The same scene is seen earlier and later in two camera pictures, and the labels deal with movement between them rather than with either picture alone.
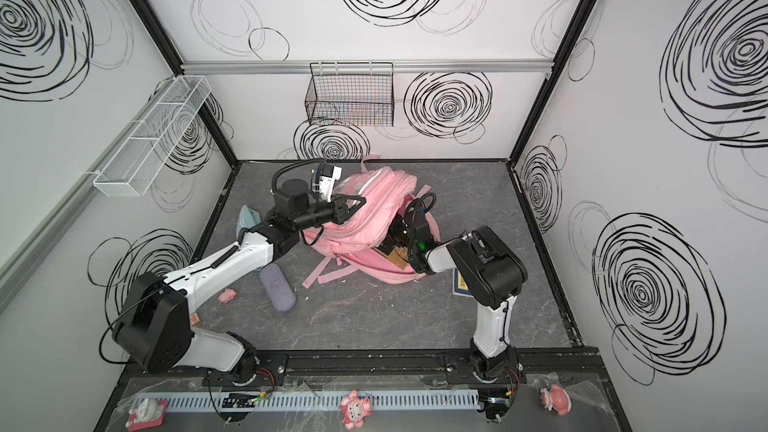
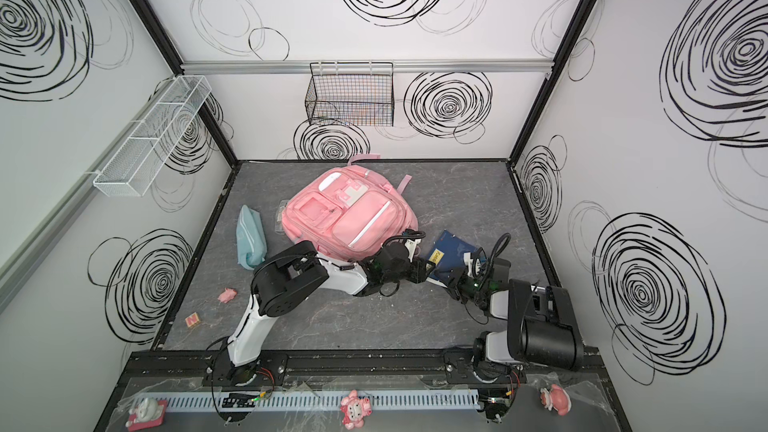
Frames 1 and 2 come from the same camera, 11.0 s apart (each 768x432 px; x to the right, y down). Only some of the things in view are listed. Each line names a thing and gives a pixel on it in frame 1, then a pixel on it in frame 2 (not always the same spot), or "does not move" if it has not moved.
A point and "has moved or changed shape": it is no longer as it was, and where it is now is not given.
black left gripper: (341, 210) -> (411, 267)
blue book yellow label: (459, 285) has moved or changed shape
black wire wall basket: (355, 94) does not move
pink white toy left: (147, 414) does not move
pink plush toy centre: (354, 410) does not move
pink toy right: (556, 399) does not move
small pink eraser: (227, 295) does not move
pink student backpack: (351, 241) has moved or changed shape
